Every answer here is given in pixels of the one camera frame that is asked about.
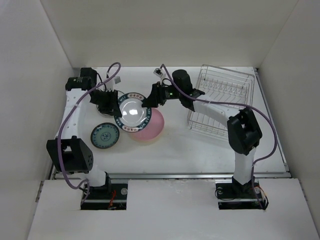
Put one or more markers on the white plate dark lettered rim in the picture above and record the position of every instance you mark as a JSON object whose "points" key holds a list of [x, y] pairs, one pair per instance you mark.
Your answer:
{"points": [[134, 117]]}

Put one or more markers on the pink plate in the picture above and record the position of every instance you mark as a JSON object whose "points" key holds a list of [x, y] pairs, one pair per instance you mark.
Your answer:
{"points": [[153, 128]]}

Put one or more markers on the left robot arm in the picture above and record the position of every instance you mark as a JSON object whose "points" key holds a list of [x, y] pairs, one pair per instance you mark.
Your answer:
{"points": [[70, 155]]}

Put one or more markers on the aluminium front rail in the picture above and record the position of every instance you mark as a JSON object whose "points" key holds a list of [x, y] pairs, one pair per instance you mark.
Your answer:
{"points": [[179, 176]]}

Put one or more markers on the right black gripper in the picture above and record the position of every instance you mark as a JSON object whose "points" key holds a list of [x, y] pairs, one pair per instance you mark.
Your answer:
{"points": [[156, 97]]}

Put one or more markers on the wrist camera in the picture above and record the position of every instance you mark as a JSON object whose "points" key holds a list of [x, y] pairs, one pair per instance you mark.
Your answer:
{"points": [[159, 72], [110, 85]]}

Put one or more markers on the white plate green rim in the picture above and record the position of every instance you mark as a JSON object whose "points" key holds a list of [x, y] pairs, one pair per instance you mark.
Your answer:
{"points": [[105, 110]]}

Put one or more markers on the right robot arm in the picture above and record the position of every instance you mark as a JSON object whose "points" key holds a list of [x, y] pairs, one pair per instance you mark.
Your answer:
{"points": [[243, 130]]}

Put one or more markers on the blue floral plate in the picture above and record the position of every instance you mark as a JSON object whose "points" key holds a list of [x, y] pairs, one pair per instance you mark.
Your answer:
{"points": [[105, 135]]}

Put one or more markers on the chrome wire dish rack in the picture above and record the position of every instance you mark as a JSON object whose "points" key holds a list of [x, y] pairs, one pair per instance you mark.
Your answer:
{"points": [[221, 85]]}

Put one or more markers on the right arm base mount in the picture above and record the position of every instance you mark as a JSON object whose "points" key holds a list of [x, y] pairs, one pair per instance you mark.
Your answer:
{"points": [[237, 197]]}

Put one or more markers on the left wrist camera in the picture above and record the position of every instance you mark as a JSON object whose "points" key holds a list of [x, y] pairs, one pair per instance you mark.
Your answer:
{"points": [[110, 85]]}

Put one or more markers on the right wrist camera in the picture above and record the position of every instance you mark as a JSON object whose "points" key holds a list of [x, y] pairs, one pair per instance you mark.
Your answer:
{"points": [[159, 72]]}

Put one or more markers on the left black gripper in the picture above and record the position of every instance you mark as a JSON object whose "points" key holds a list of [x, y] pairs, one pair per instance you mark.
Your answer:
{"points": [[112, 108]]}

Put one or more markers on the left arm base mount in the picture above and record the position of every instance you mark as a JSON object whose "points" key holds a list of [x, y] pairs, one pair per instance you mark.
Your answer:
{"points": [[107, 198]]}

